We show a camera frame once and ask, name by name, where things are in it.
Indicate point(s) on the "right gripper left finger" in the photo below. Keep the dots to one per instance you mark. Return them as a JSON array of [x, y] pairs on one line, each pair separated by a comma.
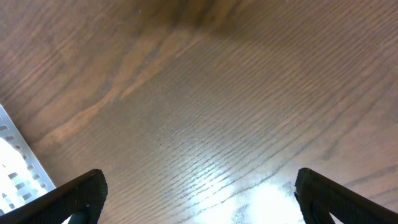
[[80, 200]]

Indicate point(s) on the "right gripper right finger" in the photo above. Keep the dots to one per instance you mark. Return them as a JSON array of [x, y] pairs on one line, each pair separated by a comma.
[[320, 199]]

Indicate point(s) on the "clear plastic basket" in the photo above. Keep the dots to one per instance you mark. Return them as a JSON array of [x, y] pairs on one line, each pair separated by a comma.
[[23, 179]]

